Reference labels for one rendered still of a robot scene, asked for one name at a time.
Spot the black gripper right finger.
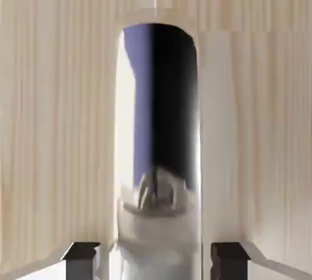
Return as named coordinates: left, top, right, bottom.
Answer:
left=210, top=242, right=299, bottom=280

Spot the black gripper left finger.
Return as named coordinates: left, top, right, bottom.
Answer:
left=15, top=242, right=101, bottom=280

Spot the shiny curved metal drawer handle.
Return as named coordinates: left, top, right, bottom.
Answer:
left=107, top=23, right=204, bottom=280

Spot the light wood drawer front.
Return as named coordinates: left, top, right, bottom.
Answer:
left=0, top=0, right=312, bottom=280

